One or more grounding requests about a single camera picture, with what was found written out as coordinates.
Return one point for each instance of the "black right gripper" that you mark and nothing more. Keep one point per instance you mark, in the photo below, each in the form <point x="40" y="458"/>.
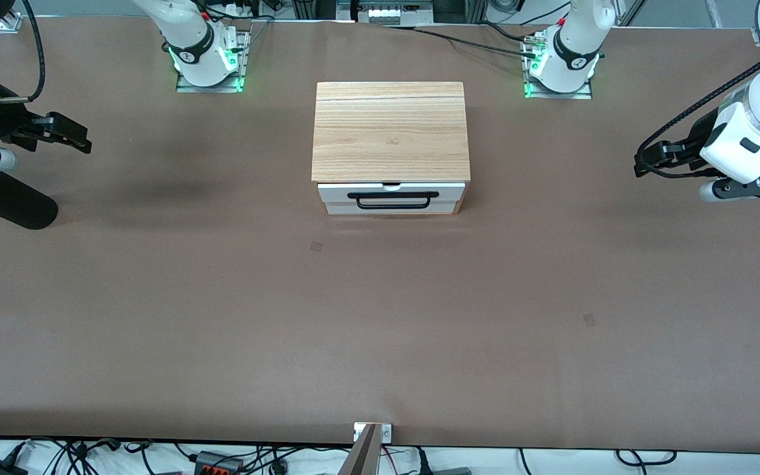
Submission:
<point x="1" y="116"/>

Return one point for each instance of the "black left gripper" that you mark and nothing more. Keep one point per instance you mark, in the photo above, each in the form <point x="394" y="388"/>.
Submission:
<point x="698" y="139"/>

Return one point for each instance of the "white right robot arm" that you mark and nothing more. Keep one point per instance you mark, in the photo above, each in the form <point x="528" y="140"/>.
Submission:
<point x="189" y="39"/>

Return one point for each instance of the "light wooden drawer cabinet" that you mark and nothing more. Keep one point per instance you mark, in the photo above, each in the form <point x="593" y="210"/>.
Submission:
<point x="390" y="132"/>

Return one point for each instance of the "black cylindrical vase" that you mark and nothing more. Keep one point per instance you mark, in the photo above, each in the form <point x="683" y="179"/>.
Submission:
<point x="14" y="204"/>

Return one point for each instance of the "grey control box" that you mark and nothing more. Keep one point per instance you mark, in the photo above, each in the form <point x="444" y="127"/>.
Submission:
<point x="386" y="12"/>

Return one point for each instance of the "black power adapter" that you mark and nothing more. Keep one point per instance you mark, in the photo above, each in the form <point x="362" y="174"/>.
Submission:
<point x="0" y="468"/>

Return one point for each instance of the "black orange power strip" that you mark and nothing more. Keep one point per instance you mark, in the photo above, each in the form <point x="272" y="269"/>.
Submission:
<point x="218" y="463"/>

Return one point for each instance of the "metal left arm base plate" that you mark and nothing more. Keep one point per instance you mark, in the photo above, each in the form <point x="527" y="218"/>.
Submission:
<point x="584" y="91"/>

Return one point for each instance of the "metal table corner bracket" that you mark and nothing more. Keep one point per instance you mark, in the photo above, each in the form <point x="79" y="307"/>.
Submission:
<point x="10" y="22"/>

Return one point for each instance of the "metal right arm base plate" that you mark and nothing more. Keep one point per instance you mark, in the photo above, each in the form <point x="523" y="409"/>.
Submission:
<point x="238" y="66"/>

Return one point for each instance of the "small metal camera bracket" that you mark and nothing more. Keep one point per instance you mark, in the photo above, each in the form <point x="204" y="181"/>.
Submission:
<point x="385" y="433"/>

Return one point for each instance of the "grey camera mount pole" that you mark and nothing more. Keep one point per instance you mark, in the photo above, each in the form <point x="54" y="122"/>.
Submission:
<point x="361" y="458"/>

